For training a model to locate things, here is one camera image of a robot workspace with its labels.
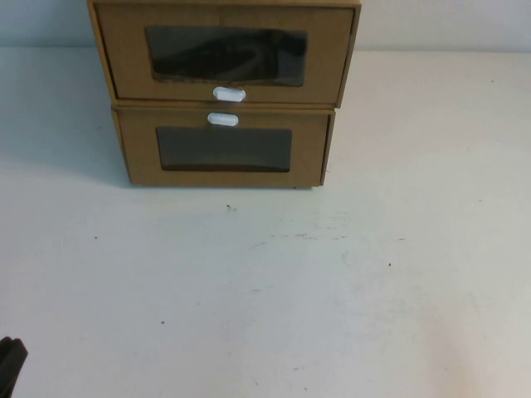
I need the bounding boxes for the brown cardboard windowed drawer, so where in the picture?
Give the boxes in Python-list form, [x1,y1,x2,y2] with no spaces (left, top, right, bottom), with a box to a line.
[117,110,330,187]
[94,2,356,103]

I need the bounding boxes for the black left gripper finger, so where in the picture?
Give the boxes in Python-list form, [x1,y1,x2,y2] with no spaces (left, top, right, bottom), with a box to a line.
[0,337,13,398]
[12,337,28,398]

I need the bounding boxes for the white plastic drawer handle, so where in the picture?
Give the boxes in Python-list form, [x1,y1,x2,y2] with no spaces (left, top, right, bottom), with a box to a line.
[207,111,241,126]
[212,85,246,102]

